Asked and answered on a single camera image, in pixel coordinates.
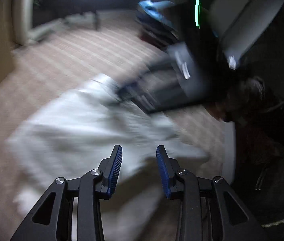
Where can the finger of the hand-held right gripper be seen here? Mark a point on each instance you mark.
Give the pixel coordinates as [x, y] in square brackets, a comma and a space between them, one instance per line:
[144, 93]

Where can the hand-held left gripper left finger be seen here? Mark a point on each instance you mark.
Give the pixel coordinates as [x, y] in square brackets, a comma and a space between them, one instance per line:
[115, 170]

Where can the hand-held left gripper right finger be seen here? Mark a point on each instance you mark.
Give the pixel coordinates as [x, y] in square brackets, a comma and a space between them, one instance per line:
[162, 170]

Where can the white shirt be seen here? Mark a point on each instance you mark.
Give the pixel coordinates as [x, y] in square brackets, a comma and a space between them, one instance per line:
[81, 135]

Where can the blue denim jacket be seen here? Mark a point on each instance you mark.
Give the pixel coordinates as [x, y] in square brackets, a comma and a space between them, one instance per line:
[154, 10]

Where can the person's black zip jacket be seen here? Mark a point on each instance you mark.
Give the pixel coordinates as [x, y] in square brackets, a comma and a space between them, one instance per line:
[277, 180]

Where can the pink plaid mat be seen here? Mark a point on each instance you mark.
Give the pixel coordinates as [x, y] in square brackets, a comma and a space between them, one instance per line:
[69, 55]

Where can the person's right hand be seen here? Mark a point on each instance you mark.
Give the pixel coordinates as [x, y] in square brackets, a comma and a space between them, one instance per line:
[242, 98]

